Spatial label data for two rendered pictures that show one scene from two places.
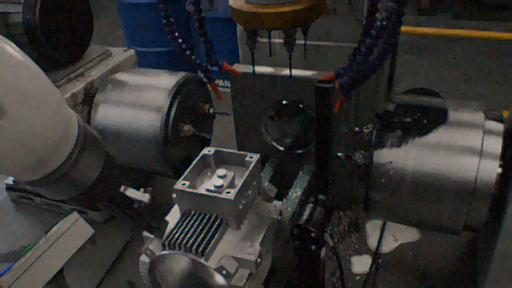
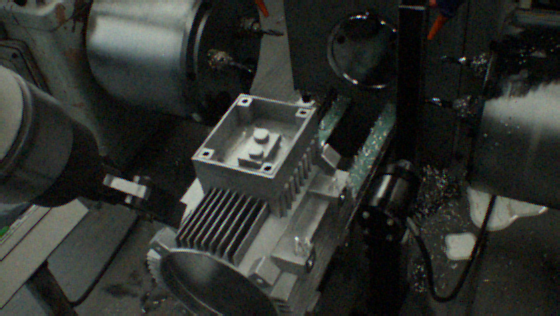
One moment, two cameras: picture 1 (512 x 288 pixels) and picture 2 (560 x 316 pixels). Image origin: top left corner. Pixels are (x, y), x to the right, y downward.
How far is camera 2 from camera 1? 0.10 m
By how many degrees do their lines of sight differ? 9
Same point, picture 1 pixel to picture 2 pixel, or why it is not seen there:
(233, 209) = (275, 192)
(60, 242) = (39, 228)
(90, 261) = (95, 233)
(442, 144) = not seen: outside the picture
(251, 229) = (302, 215)
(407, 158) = (534, 113)
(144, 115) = (158, 39)
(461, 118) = not seen: outside the picture
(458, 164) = not seen: outside the picture
